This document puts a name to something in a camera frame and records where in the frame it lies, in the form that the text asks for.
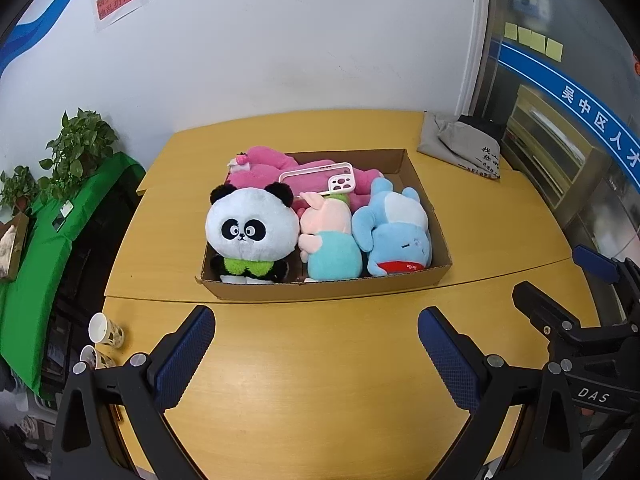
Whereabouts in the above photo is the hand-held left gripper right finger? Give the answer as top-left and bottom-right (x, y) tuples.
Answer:
(418, 306), (586, 480)

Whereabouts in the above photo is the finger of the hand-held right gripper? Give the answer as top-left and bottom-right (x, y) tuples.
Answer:
(512, 281), (640, 361)
(572, 246), (640, 311)

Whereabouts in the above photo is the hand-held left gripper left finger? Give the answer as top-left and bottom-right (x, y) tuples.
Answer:
(50, 305), (217, 480)

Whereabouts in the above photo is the blue elephant plush toy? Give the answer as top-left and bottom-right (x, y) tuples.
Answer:
(351, 177), (433, 277)

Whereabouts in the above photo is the brown cardboard box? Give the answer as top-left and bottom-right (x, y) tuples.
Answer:
(194, 148), (453, 302)

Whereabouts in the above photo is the pink pig plush toy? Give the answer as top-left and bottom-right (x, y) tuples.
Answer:
(298, 192), (363, 282)

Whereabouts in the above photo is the white pink phone case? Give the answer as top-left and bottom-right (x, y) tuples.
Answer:
(278, 162), (357, 197)

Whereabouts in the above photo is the wooden desktop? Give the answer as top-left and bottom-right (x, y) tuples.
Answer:
(102, 109), (603, 480)

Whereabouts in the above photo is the patterned paper cup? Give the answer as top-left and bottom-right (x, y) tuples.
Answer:
(80, 345), (118, 370)
(88, 312), (126, 348)

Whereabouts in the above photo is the shelf behind glass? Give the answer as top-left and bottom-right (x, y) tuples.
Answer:
(502, 85), (613, 211)

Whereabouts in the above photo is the panda plush toy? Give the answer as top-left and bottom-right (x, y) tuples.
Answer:
(205, 182), (303, 285)

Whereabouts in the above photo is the green covered table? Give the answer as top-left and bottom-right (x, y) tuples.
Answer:
(0, 152), (146, 401)

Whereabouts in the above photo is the blue window banner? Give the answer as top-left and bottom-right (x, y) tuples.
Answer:
(500, 40), (640, 176)

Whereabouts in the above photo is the grey canvas bag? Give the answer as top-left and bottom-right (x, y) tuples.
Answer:
(416, 111), (506, 181)

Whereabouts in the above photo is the brown tissue box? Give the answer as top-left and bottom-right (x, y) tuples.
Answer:
(0, 212), (31, 281)

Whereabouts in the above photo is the pink bear plush toy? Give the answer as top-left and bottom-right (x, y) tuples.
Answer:
(225, 146), (386, 211)

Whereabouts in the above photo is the small potted green plant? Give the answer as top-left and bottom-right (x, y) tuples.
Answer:
(0, 165), (41, 211)

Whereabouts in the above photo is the large potted green plant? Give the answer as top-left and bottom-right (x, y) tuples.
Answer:
(39, 108), (120, 191)

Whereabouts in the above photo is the blue wave wall decal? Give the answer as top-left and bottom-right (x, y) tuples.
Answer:
(0, 0), (118, 76)

